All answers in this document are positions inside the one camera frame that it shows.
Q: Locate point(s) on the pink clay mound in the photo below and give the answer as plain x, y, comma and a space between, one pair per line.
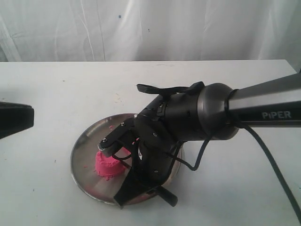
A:
108, 167

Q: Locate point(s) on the white backdrop curtain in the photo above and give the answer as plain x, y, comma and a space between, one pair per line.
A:
150, 30

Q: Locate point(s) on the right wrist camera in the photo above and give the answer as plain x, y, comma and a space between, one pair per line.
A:
124, 135

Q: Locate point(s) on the round steel plate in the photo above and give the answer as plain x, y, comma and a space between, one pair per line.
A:
83, 163

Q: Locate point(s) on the black knife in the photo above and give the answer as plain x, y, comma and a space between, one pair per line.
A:
130, 189

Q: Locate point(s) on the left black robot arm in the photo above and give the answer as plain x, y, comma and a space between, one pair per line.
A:
15, 118

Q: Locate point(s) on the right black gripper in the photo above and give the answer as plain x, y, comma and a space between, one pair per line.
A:
160, 129

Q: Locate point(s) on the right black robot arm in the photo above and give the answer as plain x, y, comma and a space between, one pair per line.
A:
201, 113

